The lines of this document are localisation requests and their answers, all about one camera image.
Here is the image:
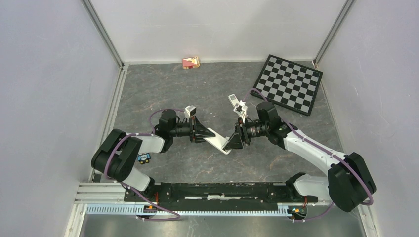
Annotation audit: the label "black white chessboard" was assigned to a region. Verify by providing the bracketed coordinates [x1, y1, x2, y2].
[250, 55, 323, 116]

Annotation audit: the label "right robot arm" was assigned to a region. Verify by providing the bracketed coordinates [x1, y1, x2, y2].
[221, 99, 377, 212]

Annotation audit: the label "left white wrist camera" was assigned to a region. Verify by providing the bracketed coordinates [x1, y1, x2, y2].
[184, 105, 197, 119]

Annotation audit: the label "blue owl toy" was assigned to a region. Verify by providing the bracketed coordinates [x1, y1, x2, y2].
[137, 153, 151, 164]

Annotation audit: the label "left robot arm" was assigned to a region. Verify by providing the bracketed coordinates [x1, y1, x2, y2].
[91, 106, 216, 201]

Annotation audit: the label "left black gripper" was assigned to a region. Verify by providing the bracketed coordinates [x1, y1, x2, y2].
[169, 115, 215, 143]

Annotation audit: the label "white cable duct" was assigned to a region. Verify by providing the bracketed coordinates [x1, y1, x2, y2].
[85, 204, 303, 217]

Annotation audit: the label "red yellow small box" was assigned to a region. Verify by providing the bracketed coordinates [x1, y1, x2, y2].
[182, 56, 200, 69]

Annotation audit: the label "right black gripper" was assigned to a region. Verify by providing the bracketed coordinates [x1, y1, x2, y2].
[224, 117, 268, 150]

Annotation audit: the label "slim white remote control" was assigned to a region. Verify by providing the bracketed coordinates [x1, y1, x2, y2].
[228, 94, 240, 107]

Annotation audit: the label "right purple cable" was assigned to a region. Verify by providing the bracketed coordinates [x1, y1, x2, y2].
[244, 88, 375, 223]

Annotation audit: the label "white remote red buttons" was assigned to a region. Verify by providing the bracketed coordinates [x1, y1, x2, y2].
[204, 128, 231, 155]

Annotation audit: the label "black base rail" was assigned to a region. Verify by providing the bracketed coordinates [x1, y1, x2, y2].
[142, 182, 319, 212]

